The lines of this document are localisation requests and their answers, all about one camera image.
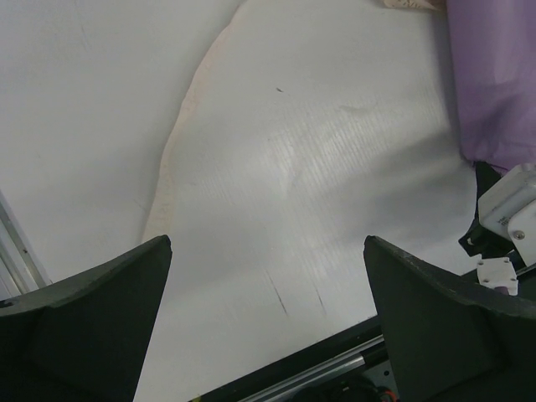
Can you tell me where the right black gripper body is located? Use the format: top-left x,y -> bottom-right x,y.
459,162 -> 523,264

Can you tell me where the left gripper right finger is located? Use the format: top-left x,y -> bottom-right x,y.
363,236 -> 535,401

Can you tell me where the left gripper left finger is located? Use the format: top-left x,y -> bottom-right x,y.
1,235 -> 172,401

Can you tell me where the purple wrapping paper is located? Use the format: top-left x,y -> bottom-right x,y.
446,0 -> 535,173

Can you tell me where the cream ribbon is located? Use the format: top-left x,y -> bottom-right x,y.
144,1 -> 441,241

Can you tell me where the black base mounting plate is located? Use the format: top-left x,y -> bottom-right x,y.
194,316 -> 399,401

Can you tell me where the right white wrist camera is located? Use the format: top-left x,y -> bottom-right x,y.
478,163 -> 535,266

